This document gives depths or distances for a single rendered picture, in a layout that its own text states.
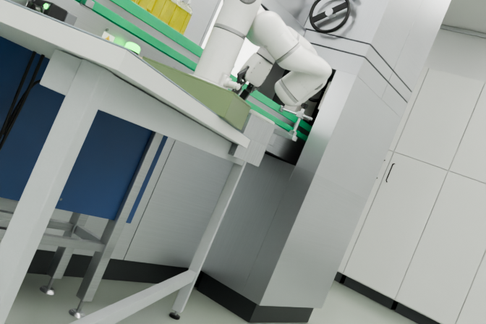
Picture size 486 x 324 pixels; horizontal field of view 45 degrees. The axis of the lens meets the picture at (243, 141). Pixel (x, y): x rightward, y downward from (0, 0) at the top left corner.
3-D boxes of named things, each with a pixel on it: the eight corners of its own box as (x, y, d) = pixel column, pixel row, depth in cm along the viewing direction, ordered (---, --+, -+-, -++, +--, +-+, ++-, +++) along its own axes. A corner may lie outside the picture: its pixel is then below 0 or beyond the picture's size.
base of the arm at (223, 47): (242, 101, 166) (263, 50, 166) (231, 93, 154) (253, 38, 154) (194, 82, 171) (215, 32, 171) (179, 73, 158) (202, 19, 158)
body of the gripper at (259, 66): (266, 56, 218) (249, 81, 219) (252, 45, 210) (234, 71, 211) (280, 65, 214) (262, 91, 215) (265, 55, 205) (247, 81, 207)
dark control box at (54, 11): (45, 41, 149) (59, 11, 149) (64, 48, 144) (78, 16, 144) (19, 27, 142) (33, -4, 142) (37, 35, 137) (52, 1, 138)
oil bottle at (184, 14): (160, 60, 206) (184, 5, 207) (171, 64, 203) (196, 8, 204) (150, 54, 202) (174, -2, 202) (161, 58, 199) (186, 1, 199)
